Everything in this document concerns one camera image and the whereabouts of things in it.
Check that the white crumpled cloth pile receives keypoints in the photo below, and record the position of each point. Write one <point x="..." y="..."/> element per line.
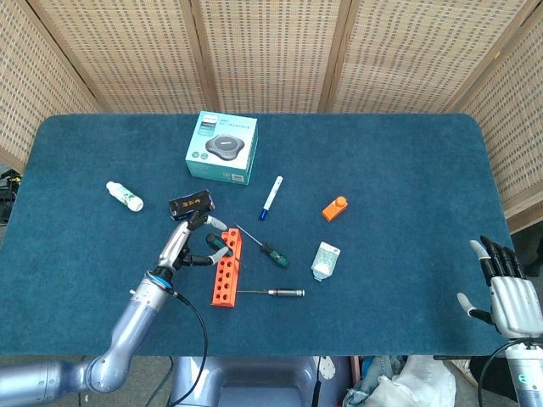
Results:
<point x="415" y="377"/>

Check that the silver knurled precision screwdriver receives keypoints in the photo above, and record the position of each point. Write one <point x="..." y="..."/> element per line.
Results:
<point x="288" y="292"/>

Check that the woven bamboo folding screen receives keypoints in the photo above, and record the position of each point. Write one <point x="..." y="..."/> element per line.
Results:
<point x="271" y="51"/>

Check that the white mint tissue pack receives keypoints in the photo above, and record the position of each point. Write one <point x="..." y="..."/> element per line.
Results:
<point x="326" y="260"/>

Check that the blue felt table cover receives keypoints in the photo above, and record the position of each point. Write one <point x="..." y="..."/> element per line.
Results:
<point x="382" y="169"/>

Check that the teal speakerphone carton box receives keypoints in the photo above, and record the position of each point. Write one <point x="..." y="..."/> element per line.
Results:
<point x="220" y="144"/>

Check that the orange block with knob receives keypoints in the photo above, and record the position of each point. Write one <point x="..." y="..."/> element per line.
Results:
<point x="333" y="210"/>

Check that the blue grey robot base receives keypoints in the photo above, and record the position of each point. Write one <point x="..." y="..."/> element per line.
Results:
<point x="254" y="381"/>

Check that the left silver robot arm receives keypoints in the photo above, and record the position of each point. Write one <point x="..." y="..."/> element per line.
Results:
<point x="136" y="313"/>

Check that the black box gold lettering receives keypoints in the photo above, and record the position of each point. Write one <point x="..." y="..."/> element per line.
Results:
<point x="188" y="203"/>

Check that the large green black screwdriver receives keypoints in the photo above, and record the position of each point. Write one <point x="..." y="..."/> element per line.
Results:
<point x="212" y="241"/>

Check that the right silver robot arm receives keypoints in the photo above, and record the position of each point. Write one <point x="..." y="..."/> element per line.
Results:
<point x="526" y="373"/>

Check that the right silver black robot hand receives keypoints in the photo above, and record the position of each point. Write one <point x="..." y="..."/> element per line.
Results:
<point x="513" y="305"/>

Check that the small green black screwdriver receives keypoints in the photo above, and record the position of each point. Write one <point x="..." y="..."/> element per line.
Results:
<point x="275" y="256"/>

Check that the orange plastic tool rack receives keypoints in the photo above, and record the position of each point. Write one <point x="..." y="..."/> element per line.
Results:
<point x="225" y="284"/>

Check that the white marker blue cap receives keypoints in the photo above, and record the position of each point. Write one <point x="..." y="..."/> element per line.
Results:
<point x="271" y="197"/>

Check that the white bottle green label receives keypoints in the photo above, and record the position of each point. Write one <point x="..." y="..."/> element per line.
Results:
<point x="125" y="196"/>

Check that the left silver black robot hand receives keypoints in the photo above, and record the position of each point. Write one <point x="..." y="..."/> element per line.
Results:
<point x="174" y="248"/>

